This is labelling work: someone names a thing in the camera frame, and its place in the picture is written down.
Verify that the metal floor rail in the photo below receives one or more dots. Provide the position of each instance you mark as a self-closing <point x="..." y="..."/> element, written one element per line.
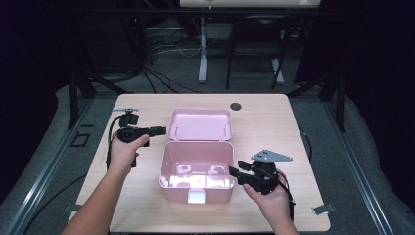
<point x="42" y="173"/>
<point x="359" y="169"/>

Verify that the black frame post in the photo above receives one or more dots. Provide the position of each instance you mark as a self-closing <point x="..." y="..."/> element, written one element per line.
<point x="341" y="104"/>
<point x="73" y="101"/>

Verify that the white desk top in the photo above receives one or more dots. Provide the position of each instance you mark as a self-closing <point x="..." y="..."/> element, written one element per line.
<point x="248" y="3"/>

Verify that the person's left hand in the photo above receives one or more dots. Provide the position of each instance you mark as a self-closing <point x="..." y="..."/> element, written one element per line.
<point x="124" y="156"/>

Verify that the pink storage box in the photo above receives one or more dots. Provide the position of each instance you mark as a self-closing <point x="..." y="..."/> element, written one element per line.
<point x="199" y="163"/>

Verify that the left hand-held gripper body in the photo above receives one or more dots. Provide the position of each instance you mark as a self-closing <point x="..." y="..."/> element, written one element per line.
<point x="129" y="133"/>

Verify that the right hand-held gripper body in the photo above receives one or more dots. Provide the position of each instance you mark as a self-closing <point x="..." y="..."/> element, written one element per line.
<point x="264" y="179"/>

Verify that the white desk leg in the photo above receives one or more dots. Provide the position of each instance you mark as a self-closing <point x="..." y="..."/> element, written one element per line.
<point x="278" y="71"/>
<point x="203" y="58"/>

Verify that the person's right hand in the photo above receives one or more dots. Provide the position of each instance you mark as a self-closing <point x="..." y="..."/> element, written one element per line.
<point x="274" y="204"/>

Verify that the black chair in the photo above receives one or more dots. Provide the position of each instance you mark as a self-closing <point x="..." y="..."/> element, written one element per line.
<point x="261" y="23"/>

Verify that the black table grommet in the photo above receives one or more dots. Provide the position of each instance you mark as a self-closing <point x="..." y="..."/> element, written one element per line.
<point x="235" y="106"/>

